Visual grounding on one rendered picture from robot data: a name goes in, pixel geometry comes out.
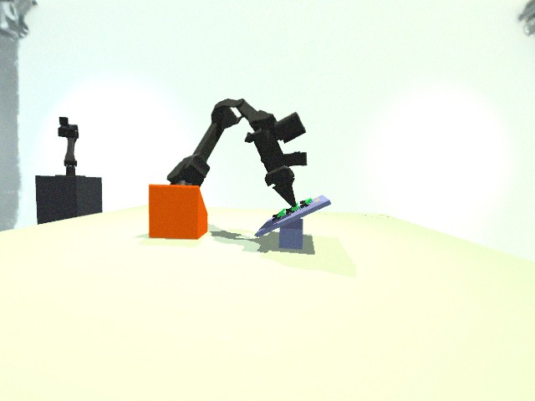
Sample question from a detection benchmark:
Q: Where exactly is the light blue switch panel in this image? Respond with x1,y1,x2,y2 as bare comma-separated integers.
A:
255,195,332,250

